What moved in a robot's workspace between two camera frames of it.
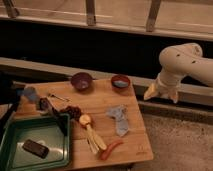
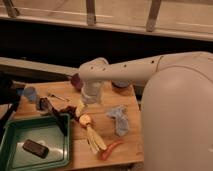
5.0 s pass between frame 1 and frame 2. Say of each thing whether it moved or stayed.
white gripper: moved
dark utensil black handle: stayed
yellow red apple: stayed
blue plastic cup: stayed
